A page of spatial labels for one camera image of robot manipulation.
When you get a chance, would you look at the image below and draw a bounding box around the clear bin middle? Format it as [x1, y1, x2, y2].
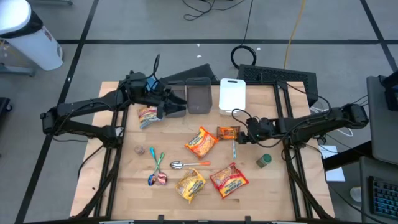
[185, 77, 213, 115]

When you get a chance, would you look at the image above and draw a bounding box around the grey monitor back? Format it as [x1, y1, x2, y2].
[366, 75, 398, 166]

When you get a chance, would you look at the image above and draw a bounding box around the black coiled cable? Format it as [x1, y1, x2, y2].
[230, 0, 257, 70]

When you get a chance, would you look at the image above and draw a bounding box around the iridescent spoon pink bowl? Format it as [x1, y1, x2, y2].
[149, 146, 169, 186]

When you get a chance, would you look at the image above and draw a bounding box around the red ramen packet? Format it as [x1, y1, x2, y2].
[209, 162, 250, 200]

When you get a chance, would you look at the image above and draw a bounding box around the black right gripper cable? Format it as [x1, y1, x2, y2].
[231, 108, 285, 149]

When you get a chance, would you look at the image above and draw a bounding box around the black floor cable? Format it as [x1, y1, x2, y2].
[182, 0, 246, 21]

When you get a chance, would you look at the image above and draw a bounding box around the black wedge stand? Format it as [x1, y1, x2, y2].
[161, 63, 220, 85]

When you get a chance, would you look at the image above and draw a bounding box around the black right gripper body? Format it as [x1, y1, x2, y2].
[245, 116, 277, 144]

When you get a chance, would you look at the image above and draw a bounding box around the iridescent spoon blue bowl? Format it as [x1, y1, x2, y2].
[147, 151, 165, 187]

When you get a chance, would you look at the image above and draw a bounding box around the white trash can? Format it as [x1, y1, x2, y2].
[0, 0, 64, 72]

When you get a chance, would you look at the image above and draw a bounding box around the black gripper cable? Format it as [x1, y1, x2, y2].
[151, 54, 161, 80]
[231, 108, 285, 149]

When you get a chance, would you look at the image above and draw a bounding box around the yellow ramen packet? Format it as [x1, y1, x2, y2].
[174, 167, 207, 205]

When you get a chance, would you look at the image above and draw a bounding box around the orange ramen packet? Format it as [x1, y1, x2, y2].
[184, 126, 219, 159]

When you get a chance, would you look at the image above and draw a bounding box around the blue-edged ramen packet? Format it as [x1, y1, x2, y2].
[137, 105, 162, 130]

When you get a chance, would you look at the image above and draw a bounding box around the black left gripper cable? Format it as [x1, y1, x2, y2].
[151, 54, 161, 80]

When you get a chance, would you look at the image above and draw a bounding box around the white paper sheet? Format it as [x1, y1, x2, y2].
[318, 145, 346, 183]

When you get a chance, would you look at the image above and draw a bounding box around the green lid spice jar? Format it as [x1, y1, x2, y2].
[256, 153, 273, 169]

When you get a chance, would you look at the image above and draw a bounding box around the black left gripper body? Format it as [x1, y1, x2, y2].
[136, 81, 174, 108]

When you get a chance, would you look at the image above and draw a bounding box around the white computer mouse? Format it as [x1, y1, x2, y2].
[350, 186, 363, 203]

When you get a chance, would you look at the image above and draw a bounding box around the yellow cable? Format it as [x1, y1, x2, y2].
[282, 0, 308, 70]

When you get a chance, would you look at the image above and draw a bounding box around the white plastic bin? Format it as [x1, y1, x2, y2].
[218, 78, 247, 116]

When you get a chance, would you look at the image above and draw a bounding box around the black computer case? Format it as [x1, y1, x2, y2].
[236, 64, 320, 108]

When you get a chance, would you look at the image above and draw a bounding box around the black blue device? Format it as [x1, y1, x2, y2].
[378, 70, 398, 112]

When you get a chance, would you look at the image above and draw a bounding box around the grey plastic bin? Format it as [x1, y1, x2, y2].
[166, 80, 187, 118]

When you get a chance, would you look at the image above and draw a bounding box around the backlit keyboard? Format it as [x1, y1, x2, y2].
[369, 175, 398, 220]

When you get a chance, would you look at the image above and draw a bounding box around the silver spoon orange handle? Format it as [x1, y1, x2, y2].
[169, 160, 211, 170]

